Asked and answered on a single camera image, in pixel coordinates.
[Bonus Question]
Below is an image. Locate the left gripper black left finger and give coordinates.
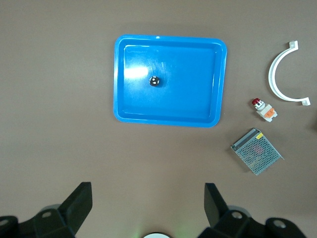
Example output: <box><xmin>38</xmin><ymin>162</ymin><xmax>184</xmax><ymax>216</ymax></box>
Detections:
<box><xmin>0</xmin><ymin>182</ymin><xmax>93</xmax><ymax>238</ymax></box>

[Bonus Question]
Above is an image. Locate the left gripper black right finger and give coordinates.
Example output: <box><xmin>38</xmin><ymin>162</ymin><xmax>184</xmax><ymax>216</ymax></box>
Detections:
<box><xmin>198</xmin><ymin>182</ymin><xmax>308</xmax><ymax>238</ymax></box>

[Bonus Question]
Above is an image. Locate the perforated metal power supply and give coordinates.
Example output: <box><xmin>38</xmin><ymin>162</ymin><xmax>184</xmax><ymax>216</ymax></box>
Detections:
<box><xmin>230</xmin><ymin>127</ymin><xmax>285</xmax><ymax>176</ymax></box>

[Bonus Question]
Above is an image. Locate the blue plastic tray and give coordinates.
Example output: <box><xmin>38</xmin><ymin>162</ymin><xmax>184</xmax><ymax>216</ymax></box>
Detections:
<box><xmin>113</xmin><ymin>34</ymin><xmax>228</xmax><ymax>128</ymax></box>

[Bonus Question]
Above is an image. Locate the large white pipe clamp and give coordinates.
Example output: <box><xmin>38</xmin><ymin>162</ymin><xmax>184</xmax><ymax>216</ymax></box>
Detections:
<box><xmin>268</xmin><ymin>40</ymin><xmax>311</xmax><ymax>107</ymax></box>

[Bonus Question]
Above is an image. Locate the red cap pushbutton switch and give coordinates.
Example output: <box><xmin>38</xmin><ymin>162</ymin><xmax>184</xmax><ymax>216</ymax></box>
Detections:
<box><xmin>251</xmin><ymin>98</ymin><xmax>278</xmax><ymax>123</ymax></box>

